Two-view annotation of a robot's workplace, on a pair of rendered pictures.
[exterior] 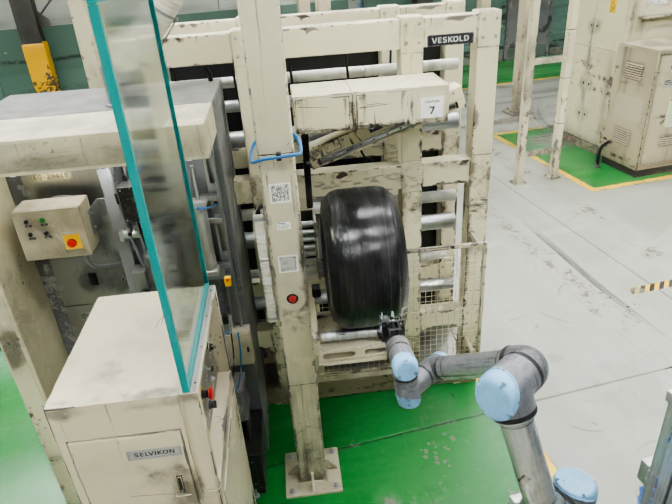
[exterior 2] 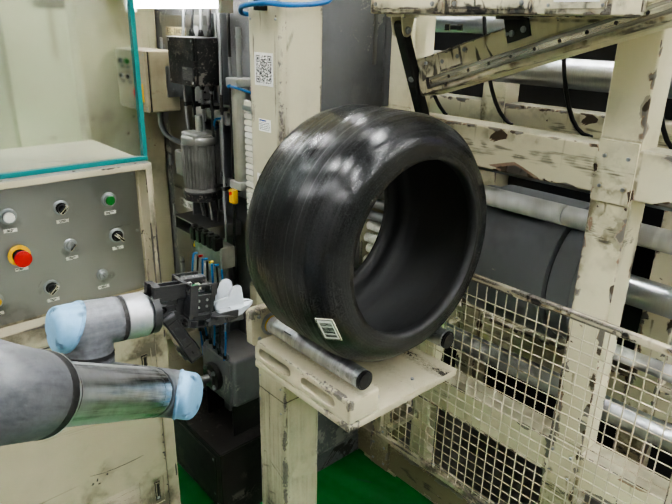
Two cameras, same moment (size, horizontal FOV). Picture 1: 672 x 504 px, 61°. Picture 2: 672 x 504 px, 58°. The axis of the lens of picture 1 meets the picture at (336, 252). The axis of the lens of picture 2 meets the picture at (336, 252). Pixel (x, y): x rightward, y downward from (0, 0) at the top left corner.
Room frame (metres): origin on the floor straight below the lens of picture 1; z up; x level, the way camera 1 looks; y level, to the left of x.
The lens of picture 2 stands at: (1.14, -1.10, 1.62)
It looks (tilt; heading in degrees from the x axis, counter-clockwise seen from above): 21 degrees down; 52
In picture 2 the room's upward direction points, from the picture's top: 1 degrees clockwise
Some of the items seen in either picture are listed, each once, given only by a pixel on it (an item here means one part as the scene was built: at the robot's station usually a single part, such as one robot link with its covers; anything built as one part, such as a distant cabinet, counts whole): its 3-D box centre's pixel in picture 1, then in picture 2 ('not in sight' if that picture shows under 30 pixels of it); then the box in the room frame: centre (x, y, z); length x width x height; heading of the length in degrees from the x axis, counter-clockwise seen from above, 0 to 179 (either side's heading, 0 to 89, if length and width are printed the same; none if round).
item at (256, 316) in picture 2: (313, 318); (311, 306); (1.99, 0.11, 0.90); 0.40 x 0.03 x 0.10; 4
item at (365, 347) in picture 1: (360, 345); (312, 372); (1.87, -0.07, 0.84); 0.36 x 0.09 x 0.06; 94
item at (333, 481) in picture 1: (312, 469); not in sight; (1.97, 0.19, 0.02); 0.27 x 0.27 x 0.04; 4
